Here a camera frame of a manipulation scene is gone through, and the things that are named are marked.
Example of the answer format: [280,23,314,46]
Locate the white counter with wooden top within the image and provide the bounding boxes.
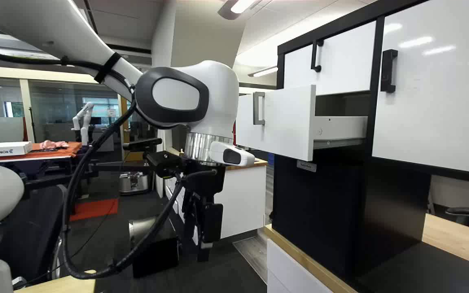
[259,212,469,293]

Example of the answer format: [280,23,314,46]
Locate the narrow ceiling light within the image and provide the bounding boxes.
[246,63,280,80]

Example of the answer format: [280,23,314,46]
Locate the red table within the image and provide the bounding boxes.
[0,140,85,166]

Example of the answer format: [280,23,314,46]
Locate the grey drawer handle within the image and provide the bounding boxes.
[251,91,267,129]

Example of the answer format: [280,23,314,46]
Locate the large ceiling light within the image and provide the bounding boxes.
[217,0,264,21]

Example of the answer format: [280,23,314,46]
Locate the red floor mat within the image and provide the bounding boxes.
[68,197,121,225]

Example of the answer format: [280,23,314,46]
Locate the small white cabinet wooden top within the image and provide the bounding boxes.
[165,158,269,241]

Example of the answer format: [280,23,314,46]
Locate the metal pot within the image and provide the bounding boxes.
[117,169,151,195]

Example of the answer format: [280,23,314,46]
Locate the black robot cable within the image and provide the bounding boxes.
[0,42,220,282]

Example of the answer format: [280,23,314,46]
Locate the black and white cabinet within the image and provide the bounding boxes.
[270,0,469,286]

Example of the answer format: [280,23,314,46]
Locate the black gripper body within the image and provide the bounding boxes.
[181,164,226,208]

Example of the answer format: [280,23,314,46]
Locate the black closed drawer handle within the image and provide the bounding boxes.
[309,37,326,73]

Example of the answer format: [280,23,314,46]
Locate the black velcro strap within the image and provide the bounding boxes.
[93,50,124,85]

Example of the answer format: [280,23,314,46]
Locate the black box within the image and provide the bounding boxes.
[127,216,181,280]

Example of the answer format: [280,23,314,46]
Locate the white drawer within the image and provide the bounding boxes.
[282,20,378,98]
[236,83,370,163]

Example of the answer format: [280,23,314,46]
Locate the white flat box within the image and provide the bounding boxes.
[0,140,33,160]

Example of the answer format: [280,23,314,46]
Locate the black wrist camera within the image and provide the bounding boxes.
[145,150,186,179]

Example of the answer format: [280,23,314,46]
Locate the black door handle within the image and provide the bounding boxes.
[379,47,399,94]

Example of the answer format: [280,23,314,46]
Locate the white cabinet door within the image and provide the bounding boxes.
[371,0,469,177]

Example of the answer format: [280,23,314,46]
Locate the pink cloth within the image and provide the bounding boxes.
[29,138,72,153]

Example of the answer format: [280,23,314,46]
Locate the white closed drawer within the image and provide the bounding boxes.
[282,20,378,98]

